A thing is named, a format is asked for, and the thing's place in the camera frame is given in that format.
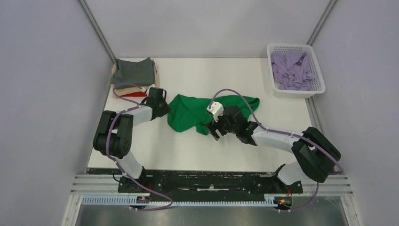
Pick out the green t-shirt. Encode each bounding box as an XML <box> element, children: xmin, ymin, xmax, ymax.
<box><xmin>167</xmin><ymin>94</ymin><xmax>252</xmax><ymax>136</ymax></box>

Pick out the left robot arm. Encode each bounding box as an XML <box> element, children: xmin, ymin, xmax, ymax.
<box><xmin>93</xmin><ymin>88</ymin><xmax>171</xmax><ymax>192</ymax></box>

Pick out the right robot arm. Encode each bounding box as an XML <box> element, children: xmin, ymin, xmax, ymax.
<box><xmin>206</xmin><ymin>102</ymin><xmax>341</xmax><ymax>192</ymax></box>

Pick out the grey folded t-shirt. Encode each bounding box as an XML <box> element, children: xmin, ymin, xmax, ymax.
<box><xmin>110</xmin><ymin>57</ymin><xmax>155</xmax><ymax>86</ymax></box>

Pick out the beige folded t-shirt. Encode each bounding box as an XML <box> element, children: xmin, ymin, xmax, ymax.
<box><xmin>115</xmin><ymin>60</ymin><xmax>160</xmax><ymax>96</ymax></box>

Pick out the purple crumpled t-shirt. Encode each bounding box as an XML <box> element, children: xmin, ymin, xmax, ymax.
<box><xmin>271</xmin><ymin>51</ymin><xmax>317</xmax><ymax>91</ymax></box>

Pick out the white plastic basket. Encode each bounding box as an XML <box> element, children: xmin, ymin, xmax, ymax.
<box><xmin>266</xmin><ymin>43</ymin><xmax>326</xmax><ymax>98</ymax></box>

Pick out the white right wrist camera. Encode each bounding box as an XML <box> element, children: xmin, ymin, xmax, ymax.
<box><xmin>207</xmin><ymin>102</ymin><xmax>224</xmax><ymax>122</ymax></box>

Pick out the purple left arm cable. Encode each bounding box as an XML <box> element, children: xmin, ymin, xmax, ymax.
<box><xmin>105</xmin><ymin>82</ymin><xmax>174</xmax><ymax>212</ymax></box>

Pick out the white slotted cable duct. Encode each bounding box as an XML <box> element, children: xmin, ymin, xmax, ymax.
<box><xmin>81</xmin><ymin>195</ymin><xmax>278</xmax><ymax>208</ymax></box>

